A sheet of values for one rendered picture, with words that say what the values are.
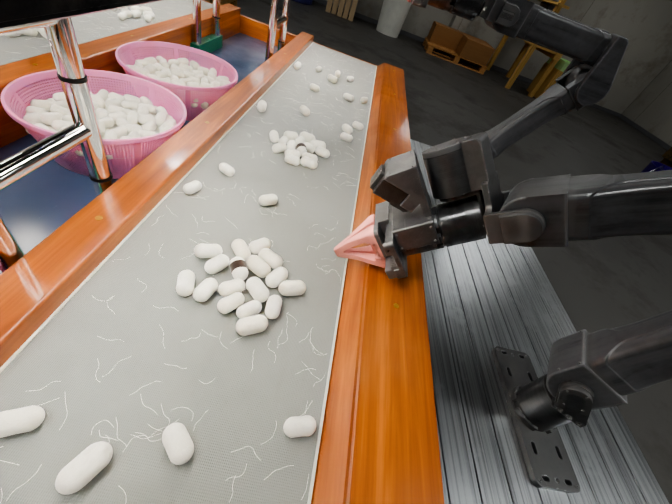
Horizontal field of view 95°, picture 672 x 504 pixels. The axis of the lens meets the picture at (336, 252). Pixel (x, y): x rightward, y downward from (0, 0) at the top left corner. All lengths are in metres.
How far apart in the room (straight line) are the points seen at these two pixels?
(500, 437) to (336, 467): 0.29
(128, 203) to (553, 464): 0.68
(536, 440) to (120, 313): 0.57
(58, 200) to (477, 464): 0.73
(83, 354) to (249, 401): 0.17
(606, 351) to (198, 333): 0.47
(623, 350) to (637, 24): 9.87
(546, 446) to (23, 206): 0.85
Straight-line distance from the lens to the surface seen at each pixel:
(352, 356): 0.38
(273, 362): 0.38
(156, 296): 0.43
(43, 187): 0.71
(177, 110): 0.78
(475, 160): 0.39
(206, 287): 0.40
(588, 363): 0.49
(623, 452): 0.73
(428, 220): 0.39
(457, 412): 0.54
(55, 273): 0.44
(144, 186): 0.53
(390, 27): 7.73
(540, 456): 0.59
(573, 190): 0.38
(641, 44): 10.45
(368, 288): 0.44
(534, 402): 0.57
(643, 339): 0.48
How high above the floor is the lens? 1.09
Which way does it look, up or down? 43 degrees down
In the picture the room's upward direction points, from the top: 23 degrees clockwise
